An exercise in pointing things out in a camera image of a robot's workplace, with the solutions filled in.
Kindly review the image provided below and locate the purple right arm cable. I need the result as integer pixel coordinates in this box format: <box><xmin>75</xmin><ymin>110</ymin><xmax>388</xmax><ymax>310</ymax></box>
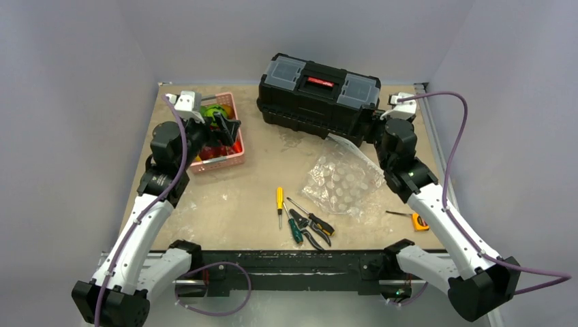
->
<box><xmin>396</xmin><ymin>91</ymin><xmax>573</xmax><ymax>296</ymax></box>

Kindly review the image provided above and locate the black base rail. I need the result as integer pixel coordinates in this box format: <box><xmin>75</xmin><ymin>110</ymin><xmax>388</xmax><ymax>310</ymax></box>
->
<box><xmin>173</xmin><ymin>249</ymin><xmax>427</xmax><ymax>301</ymax></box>

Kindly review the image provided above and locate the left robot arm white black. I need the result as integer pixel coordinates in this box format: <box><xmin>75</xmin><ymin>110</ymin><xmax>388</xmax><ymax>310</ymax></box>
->
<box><xmin>72</xmin><ymin>114</ymin><xmax>241</xmax><ymax>326</ymax></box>

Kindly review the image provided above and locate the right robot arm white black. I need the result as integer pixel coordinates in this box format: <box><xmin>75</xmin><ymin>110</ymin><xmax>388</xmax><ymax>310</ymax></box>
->
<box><xmin>374</xmin><ymin>119</ymin><xmax>521</xmax><ymax>322</ymax></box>

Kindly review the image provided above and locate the orange toy fruit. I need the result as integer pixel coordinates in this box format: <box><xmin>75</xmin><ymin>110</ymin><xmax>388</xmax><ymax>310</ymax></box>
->
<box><xmin>221</xmin><ymin>104</ymin><xmax>235</xmax><ymax>119</ymax></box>

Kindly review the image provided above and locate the yellow handled screwdriver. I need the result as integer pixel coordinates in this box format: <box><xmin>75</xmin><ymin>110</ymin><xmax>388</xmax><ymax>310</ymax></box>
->
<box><xmin>276</xmin><ymin>187</ymin><xmax>284</xmax><ymax>230</ymax></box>

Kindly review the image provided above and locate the pink plastic basket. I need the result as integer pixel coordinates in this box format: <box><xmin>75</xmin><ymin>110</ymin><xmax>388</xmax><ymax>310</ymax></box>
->
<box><xmin>189</xmin><ymin>92</ymin><xmax>245</xmax><ymax>174</ymax></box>

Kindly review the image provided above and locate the red toy pomegranate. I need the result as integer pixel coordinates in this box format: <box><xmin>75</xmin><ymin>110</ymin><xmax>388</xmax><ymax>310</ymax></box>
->
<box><xmin>198</xmin><ymin>146</ymin><xmax>237</xmax><ymax>161</ymax></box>

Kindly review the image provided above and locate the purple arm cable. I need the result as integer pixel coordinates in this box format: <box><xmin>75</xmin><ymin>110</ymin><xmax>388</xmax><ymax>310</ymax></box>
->
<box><xmin>396</xmin><ymin>91</ymin><xmax>573</xmax><ymax>296</ymax></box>
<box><xmin>93</xmin><ymin>93</ymin><xmax>189</xmax><ymax>327</ymax></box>

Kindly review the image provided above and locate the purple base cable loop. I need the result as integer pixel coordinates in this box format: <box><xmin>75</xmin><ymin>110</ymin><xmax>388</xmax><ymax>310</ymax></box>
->
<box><xmin>174</xmin><ymin>262</ymin><xmax>252</xmax><ymax>317</ymax></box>

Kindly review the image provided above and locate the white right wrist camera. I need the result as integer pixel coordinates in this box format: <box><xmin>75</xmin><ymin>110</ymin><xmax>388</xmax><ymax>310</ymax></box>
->
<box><xmin>380</xmin><ymin>92</ymin><xmax>417</xmax><ymax>122</ymax></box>

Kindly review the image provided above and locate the yellow tape measure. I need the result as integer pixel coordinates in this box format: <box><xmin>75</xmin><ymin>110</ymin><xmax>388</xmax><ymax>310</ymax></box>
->
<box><xmin>386</xmin><ymin>211</ymin><xmax>430</xmax><ymax>232</ymax></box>

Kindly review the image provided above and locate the clear zip top bag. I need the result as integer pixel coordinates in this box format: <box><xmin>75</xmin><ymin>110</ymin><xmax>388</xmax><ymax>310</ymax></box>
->
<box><xmin>301</xmin><ymin>134</ymin><xmax>384</xmax><ymax>217</ymax></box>

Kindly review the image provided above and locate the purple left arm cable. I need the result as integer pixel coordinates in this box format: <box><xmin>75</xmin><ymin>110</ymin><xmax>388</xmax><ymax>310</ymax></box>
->
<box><xmin>93</xmin><ymin>93</ymin><xmax>189</xmax><ymax>327</ymax></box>

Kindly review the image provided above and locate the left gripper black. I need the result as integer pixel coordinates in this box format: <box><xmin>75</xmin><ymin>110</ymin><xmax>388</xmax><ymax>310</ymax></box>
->
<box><xmin>177</xmin><ymin>111</ymin><xmax>239</xmax><ymax>170</ymax></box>

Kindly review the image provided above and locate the green handled screwdriver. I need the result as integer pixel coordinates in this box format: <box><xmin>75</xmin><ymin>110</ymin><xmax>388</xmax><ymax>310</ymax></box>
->
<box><xmin>283</xmin><ymin>203</ymin><xmax>303</xmax><ymax>246</ymax></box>

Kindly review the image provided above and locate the black orange screwdriver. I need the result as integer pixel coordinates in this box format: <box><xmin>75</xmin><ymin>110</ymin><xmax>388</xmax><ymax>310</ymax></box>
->
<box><xmin>286</xmin><ymin>197</ymin><xmax>335</xmax><ymax>236</ymax></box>

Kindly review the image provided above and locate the black plastic toolbox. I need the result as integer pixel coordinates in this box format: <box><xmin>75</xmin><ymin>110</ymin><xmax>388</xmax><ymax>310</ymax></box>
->
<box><xmin>256</xmin><ymin>53</ymin><xmax>381</xmax><ymax>146</ymax></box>

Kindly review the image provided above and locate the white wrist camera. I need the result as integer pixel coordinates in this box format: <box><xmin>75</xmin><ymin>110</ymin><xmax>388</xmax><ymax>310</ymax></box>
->
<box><xmin>380</xmin><ymin>92</ymin><xmax>417</xmax><ymax>122</ymax></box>
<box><xmin>164</xmin><ymin>91</ymin><xmax>204</xmax><ymax>123</ymax></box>

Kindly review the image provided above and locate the green toy melon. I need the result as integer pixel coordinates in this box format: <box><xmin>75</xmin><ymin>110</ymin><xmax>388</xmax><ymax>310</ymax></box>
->
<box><xmin>200</xmin><ymin>104</ymin><xmax>227</xmax><ymax>128</ymax></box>

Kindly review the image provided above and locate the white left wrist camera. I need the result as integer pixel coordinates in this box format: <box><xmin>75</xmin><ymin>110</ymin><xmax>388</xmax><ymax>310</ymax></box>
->
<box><xmin>164</xmin><ymin>91</ymin><xmax>204</xmax><ymax>123</ymax></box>

